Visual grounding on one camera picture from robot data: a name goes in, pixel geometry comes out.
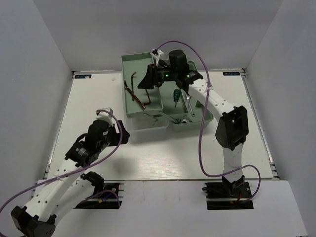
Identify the dark hex key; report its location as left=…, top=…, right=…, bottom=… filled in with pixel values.
left=124, top=80, right=146, bottom=110
left=144, top=89, right=151, bottom=106
left=131, top=72, right=137, bottom=101

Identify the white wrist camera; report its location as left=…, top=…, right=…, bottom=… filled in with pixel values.
left=150, top=49, right=164, bottom=67
left=96, top=108, right=114, bottom=126

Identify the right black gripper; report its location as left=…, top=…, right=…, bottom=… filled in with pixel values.
left=138, top=63, right=178, bottom=90

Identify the green stubby screwdriver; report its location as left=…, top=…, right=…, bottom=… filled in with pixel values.
left=173, top=89, right=181, bottom=107

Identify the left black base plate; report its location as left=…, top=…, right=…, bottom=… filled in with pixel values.
left=75, top=182, right=124, bottom=210

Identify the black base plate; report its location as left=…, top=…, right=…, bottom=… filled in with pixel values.
left=202, top=182, right=254, bottom=210
left=75, top=182, right=124, bottom=210

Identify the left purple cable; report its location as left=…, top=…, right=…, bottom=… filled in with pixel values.
left=0, top=108, right=124, bottom=235

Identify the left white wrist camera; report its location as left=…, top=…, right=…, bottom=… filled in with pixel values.
left=96, top=108, right=114, bottom=126

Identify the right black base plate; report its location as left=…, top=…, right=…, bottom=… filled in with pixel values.
left=202, top=182, right=254, bottom=210

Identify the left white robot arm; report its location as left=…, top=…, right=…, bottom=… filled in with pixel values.
left=11, top=117, right=130, bottom=237

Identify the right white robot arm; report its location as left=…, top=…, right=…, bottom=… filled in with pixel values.
left=137, top=49, right=249, bottom=197

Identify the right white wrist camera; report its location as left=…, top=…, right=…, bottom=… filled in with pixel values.
left=150, top=49, right=164, bottom=67

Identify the large silver ratchet wrench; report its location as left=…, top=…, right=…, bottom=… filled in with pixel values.
left=186, top=94, right=196, bottom=117

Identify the green toolbox with clear lid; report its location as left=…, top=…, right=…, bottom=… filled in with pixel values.
left=121, top=53, right=204, bottom=133

